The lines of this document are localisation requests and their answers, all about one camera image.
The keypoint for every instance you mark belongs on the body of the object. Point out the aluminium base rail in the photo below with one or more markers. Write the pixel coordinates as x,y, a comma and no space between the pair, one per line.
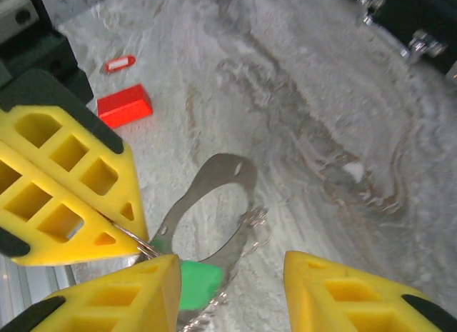
32,280

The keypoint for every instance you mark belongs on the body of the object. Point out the green capped key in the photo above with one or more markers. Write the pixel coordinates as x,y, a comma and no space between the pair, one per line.
200,282

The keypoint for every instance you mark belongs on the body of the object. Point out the red toy brick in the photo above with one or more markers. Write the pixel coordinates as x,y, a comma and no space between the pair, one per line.
125,107

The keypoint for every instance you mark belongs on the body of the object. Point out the black ribbed metal-trimmed case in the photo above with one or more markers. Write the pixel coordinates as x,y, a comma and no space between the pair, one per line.
410,10

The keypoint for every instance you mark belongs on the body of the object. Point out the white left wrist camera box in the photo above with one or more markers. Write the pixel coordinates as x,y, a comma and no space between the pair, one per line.
14,14

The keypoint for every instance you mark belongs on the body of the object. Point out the red key tag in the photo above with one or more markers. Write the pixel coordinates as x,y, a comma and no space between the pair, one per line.
119,63

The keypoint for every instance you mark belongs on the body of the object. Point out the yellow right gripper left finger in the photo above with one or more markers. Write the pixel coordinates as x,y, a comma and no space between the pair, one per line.
125,300

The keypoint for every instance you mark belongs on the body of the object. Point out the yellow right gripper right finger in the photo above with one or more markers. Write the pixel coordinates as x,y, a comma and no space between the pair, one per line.
357,303

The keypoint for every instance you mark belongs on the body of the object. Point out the small clear object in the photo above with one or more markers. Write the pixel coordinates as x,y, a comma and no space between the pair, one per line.
221,167

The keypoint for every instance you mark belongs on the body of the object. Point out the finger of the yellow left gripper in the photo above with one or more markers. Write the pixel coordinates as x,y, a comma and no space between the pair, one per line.
21,235
107,150

